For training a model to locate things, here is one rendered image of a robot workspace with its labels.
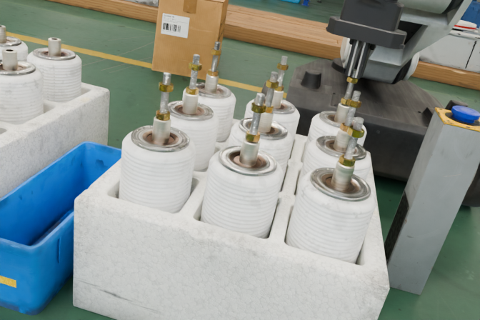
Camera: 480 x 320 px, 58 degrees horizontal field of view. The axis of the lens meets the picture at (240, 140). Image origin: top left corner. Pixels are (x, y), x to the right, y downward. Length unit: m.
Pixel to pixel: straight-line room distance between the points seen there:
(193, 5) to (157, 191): 1.17
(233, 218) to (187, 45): 1.21
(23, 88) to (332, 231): 0.53
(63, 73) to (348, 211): 0.58
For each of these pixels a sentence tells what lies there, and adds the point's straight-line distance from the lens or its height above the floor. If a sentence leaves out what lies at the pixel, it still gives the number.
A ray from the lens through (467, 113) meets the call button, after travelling 0.72.
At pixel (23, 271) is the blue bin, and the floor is 0.08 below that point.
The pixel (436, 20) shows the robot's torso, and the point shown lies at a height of 0.42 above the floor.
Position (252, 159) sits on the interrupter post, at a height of 0.26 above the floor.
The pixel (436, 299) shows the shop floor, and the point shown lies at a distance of 0.87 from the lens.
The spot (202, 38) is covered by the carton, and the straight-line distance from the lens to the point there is 1.67.
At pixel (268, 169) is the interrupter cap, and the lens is 0.53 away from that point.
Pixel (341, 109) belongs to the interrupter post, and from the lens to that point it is 0.75.
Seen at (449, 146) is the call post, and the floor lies 0.28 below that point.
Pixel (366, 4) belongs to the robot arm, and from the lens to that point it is 0.71.
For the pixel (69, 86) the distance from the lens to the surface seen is 0.88.
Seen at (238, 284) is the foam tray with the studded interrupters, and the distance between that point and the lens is 0.56.
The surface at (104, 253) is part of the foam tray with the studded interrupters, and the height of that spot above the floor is 0.11.
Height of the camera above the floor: 0.50
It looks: 24 degrees down
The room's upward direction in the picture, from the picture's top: 11 degrees clockwise
